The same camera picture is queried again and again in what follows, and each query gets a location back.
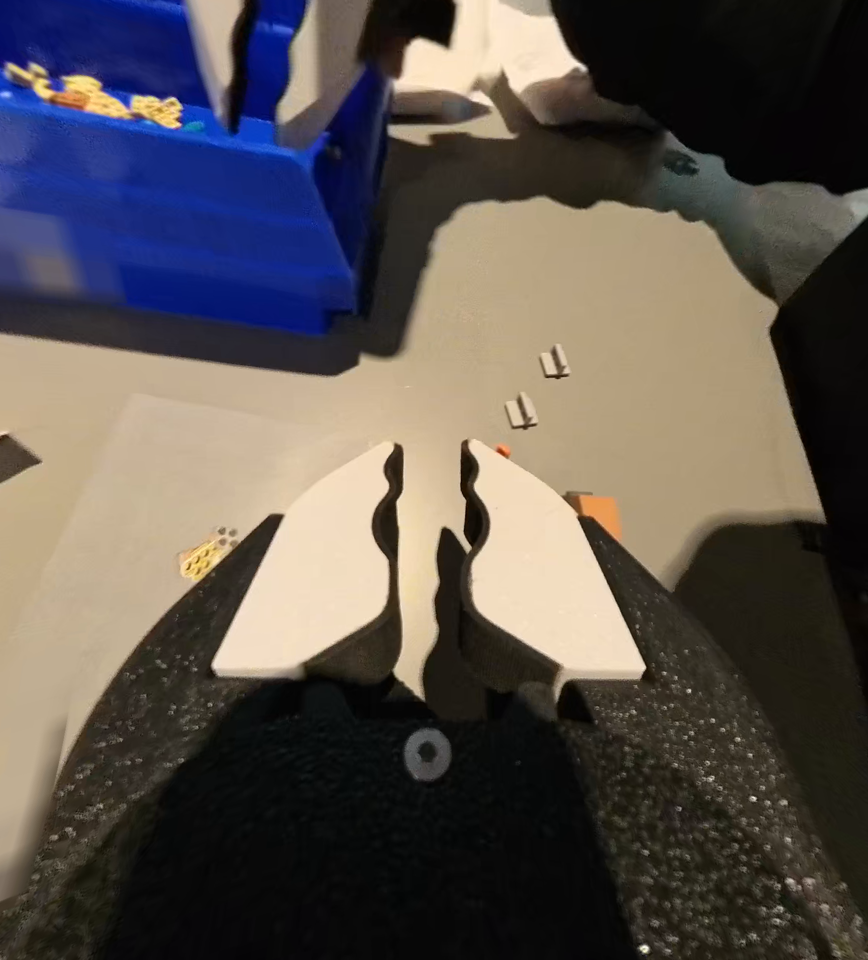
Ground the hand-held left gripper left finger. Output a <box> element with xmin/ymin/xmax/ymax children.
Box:
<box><xmin>209</xmin><ymin>440</ymin><xmax>406</xmax><ymax>681</ymax></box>

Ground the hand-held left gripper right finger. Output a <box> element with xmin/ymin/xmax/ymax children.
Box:
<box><xmin>458</xmin><ymin>437</ymin><xmax>646</xmax><ymax>681</ymax></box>

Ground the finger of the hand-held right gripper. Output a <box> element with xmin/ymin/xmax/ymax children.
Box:
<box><xmin>185</xmin><ymin>0</ymin><xmax>264</xmax><ymax>138</ymax></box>
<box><xmin>275</xmin><ymin>0</ymin><xmax>375</xmax><ymax>153</ymax></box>

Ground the pile of toy bricks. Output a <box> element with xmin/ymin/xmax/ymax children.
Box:
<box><xmin>2</xmin><ymin>60</ymin><xmax>206</xmax><ymax>132</ymax></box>

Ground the blue plastic bin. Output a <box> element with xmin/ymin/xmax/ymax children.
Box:
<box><xmin>0</xmin><ymin>0</ymin><xmax>393</xmax><ymax>376</ymax></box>

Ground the grey instruction booklet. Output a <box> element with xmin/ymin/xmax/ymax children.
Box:
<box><xmin>6</xmin><ymin>393</ymin><xmax>435</xmax><ymax>751</ymax></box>

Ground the person's right forearm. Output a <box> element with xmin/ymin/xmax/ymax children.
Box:
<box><xmin>550</xmin><ymin>0</ymin><xmax>868</xmax><ymax>192</ymax></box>

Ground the white printed paper bag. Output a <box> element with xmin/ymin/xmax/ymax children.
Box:
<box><xmin>389</xmin><ymin>0</ymin><xmax>858</xmax><ymax>305</ymax></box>

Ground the person's black clothing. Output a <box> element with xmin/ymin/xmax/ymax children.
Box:
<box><xmin>770</xmin><ymin>161</ymin><xmax>868</xmax><ymax>960</ymax></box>

